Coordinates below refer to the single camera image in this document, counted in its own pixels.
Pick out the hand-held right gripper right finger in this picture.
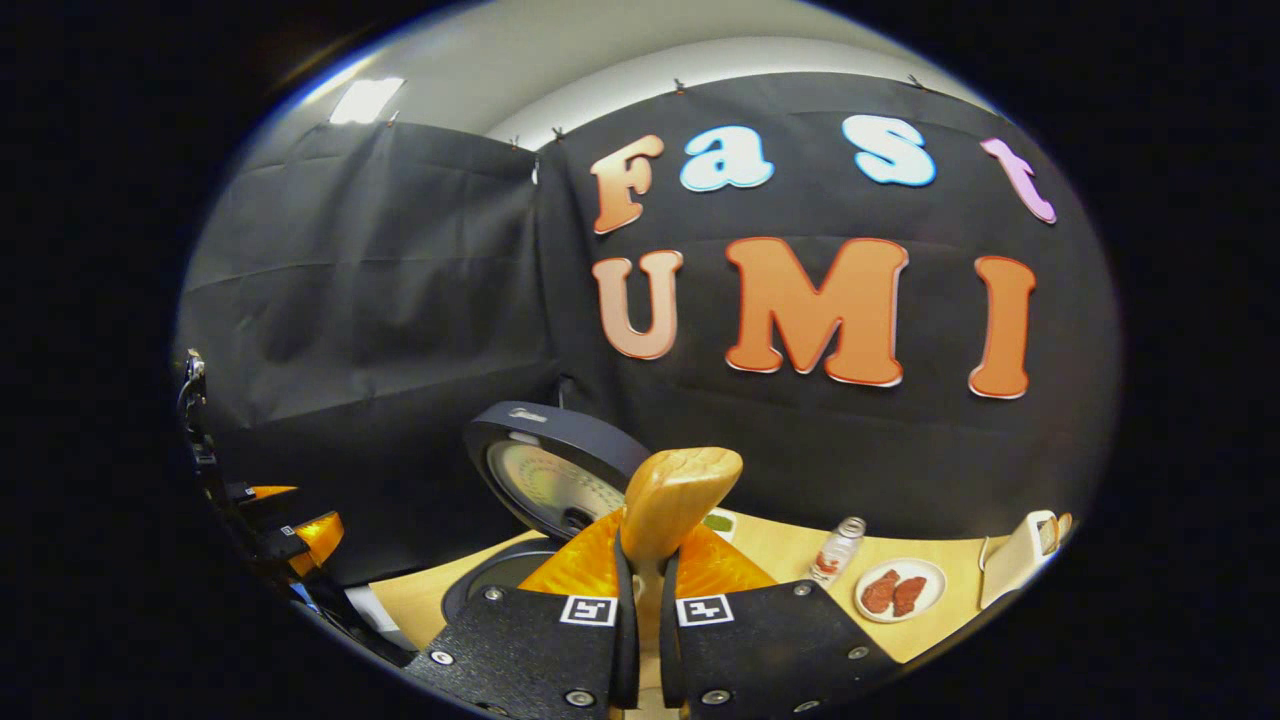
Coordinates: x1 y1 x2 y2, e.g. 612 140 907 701
657 520 901 719

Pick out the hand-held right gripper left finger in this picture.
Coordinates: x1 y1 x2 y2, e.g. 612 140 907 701
405 508 641 719

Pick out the wooden spoon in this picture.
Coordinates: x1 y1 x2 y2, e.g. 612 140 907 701
620 447 745 719

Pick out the black rice cooker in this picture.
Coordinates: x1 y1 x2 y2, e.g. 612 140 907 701
440 400 653 626

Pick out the clear plastic drink bottle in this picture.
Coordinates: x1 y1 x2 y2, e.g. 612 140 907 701
808 516 868 588

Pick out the white round plate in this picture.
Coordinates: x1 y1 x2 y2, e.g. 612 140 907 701
855 558 948 624

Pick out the black backdrop cloth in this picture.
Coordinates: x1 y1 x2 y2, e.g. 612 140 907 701
175 72 1121 591

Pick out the white toaster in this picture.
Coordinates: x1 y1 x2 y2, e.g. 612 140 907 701
980 510 1061 609

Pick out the rectangular ceiling light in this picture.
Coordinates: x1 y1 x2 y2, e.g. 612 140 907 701
330 78 406 125

